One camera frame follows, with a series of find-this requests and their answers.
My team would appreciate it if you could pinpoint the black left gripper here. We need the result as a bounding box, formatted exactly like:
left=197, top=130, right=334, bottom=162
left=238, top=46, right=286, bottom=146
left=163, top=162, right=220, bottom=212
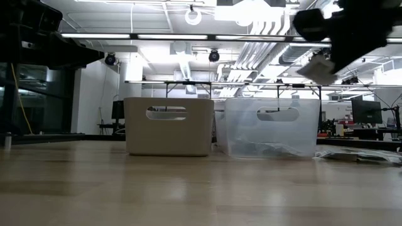
left=0, top=30, right=106, bottom=70

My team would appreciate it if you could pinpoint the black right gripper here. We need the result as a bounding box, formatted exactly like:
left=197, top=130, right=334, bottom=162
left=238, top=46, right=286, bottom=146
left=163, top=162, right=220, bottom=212
left=326, top=0, right=395, bottom=75

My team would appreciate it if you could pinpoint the black printed white packet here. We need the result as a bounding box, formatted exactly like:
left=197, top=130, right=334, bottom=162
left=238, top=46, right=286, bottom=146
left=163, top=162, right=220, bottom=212
left=234, top=140, right=302, bottom=157
left=356, top=152, right=402, bottom=165

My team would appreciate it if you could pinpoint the black framed table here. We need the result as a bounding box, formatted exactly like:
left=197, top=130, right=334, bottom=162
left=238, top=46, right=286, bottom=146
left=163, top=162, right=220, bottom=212
left=276, top=83, right=323, bottom=99
left=165, top=80, right=212, bottom=97

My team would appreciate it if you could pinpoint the black computer monitor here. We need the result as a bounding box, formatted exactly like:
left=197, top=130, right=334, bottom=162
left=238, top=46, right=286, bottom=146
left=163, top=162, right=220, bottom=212
left=111, top=100, right=125, bottom=120
left=351, top=99, right=383, bottom=125

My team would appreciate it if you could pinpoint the dark office desk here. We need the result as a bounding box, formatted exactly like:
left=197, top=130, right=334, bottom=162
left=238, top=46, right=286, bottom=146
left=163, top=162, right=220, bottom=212
left=97, top=123, right=125, bottom=136

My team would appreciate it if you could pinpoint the white paper packet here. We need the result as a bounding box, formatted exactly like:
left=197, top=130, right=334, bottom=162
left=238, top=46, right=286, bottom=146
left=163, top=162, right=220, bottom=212
left=315, top=149, right=378, bottom=162

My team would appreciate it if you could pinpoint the clear plastic bin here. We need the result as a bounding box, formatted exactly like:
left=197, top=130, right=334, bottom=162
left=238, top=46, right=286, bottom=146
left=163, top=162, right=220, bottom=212
left=224, top=97, right=321, bottom=159

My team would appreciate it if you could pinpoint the grey plastic bin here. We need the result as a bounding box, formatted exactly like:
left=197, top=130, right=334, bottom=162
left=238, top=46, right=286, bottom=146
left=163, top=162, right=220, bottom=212
left=123, top=97, right=215, bottom=157

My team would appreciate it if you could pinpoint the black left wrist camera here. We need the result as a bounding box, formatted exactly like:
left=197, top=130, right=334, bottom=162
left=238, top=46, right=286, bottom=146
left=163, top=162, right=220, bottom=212
left=18, top=1, right=63, bottom=34

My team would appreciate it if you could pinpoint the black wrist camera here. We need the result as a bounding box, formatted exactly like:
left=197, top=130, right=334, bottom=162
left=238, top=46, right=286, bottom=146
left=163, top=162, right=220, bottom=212
left=18, top=1, right=63, bottom=34
left=293, top=8, right=332, bottom=42

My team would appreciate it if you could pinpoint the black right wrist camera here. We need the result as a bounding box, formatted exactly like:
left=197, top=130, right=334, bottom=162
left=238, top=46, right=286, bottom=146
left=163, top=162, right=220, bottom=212
left=293, top=8, right=332, bottom=42

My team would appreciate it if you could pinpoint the black overhead frame bar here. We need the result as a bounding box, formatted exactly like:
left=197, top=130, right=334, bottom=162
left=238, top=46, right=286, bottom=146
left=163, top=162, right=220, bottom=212
left=62, top=32, right=402, bottom=45

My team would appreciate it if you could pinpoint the yellow hanging cable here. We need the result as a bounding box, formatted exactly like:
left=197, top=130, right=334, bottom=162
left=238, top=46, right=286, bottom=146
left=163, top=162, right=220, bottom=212
left=10, top=62, right=34, bottom=135

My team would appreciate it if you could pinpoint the white hanging ring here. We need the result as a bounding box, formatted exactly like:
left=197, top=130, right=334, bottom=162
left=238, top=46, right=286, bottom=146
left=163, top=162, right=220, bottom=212
left=184, top=6, right=203, bottom=26

